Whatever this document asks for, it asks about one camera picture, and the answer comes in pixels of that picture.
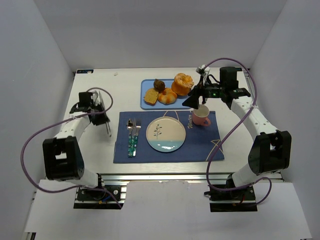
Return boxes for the round orange white bun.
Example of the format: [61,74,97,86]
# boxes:
[158,88,178,105]

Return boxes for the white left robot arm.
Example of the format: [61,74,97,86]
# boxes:
[42,90,112,189]

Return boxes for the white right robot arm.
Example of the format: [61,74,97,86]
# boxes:
[183,66,292,191]

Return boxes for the large orange muffin bread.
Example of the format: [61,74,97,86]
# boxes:
[171,73,194,96]

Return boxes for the dark brown bread piece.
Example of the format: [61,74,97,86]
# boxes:
[153,79,166,93]

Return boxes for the sliced brown bread loaf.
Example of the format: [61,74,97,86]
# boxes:
[143,88,159,106]

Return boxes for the pink mug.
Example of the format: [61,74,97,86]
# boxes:
[191,104,211,127]

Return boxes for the light blue plastic tray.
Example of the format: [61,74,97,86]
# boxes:
[140,79,190,111]

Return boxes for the dark blue placemat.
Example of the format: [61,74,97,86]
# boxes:
[113,111,221,164]

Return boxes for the cream and blue plate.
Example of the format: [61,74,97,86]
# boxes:
[145,116,186,153]

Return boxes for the blue label sticker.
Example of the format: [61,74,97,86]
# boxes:
[76,69,94,74]

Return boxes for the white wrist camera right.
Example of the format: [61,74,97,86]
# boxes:
[195,64,210,77]

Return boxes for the silver spoon teal handle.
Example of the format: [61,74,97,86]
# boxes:
[126,118,134,158]

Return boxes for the silver knife teal handle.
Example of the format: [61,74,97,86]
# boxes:
[130,118,137,157]

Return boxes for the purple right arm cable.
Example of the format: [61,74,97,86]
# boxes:
[203,57,273,206]

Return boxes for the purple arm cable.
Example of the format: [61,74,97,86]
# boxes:
[20,87,123,210]
[203,57,273,206]

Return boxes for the silver fork teal handle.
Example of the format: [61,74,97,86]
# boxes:
[133,119,142,157]

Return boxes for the aluminium frame rail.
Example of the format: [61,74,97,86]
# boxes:
[46,172,285,182]

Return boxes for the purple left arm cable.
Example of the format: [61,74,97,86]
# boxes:
[20,87,123,210]

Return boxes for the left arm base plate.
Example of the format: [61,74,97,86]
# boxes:
[73,184,126,210]

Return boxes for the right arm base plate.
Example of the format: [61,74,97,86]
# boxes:
[204,186,258,213]

